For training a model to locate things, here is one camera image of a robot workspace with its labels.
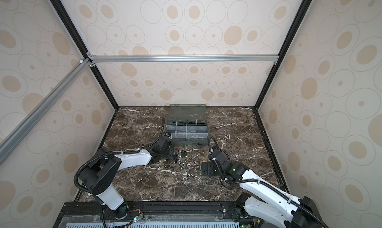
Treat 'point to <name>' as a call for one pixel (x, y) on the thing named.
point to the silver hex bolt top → (193, 149)
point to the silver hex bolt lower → (194, 157)
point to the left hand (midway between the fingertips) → (175, 148)
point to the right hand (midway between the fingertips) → (213, 166)
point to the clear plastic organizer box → (187, 124)
